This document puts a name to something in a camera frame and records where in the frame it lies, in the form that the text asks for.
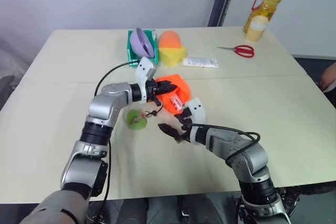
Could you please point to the purple plastic bowl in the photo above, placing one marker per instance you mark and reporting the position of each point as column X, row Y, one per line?
column 140, row 41

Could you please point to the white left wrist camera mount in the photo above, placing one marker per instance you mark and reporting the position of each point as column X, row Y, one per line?
column 145, row 69

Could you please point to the white tube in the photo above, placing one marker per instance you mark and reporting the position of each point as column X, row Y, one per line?
column 200, row 62

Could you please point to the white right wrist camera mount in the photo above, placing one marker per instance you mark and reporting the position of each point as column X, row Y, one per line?
column 197, row 111

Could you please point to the orange plastic bag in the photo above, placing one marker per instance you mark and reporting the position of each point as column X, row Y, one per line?
column 181, row 89

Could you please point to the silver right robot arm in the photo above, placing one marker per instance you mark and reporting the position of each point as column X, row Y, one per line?
column 244, row 155

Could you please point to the person at table edge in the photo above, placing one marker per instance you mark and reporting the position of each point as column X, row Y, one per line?
column 329, row 78

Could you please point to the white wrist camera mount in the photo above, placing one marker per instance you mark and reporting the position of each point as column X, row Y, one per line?
column 197, row 111
column 145, row 69

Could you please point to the green plastic basket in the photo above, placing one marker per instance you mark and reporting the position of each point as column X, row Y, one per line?
column 130, row 51

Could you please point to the small jar with white lid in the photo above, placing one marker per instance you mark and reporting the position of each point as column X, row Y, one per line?
column 257, row 28

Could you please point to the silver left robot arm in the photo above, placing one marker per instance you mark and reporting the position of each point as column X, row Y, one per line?
column 101, row 104

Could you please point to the clear packet with red print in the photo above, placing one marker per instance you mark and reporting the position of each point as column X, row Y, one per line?
column 176, row 102

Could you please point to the orange round sponge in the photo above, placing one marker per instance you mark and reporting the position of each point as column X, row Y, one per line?
column 170, row 40

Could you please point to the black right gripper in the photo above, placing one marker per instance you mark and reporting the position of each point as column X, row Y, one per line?
column 185, row 132

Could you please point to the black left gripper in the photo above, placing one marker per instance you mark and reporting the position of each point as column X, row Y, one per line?
column 151, row 90

